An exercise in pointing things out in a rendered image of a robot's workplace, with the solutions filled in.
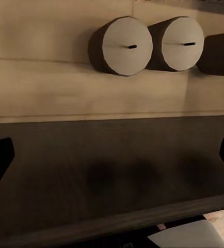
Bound pillar candle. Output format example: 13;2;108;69
88;16;153;77
197;34;224;76
146;17;204;72

